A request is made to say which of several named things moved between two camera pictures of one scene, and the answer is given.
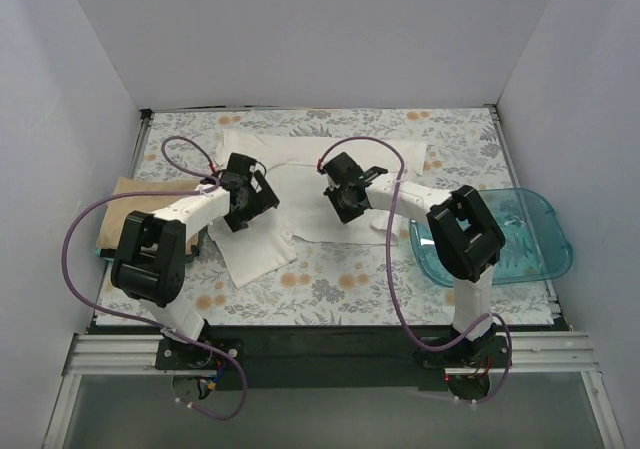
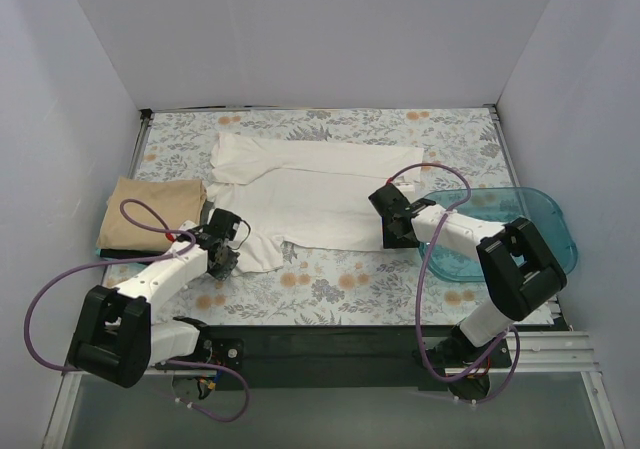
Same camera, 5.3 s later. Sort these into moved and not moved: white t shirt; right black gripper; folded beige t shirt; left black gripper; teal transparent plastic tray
Moved: left black gripper; right black gripper
Not moved: white t shirt; folded beige t shirt; teal transparent plastic tray
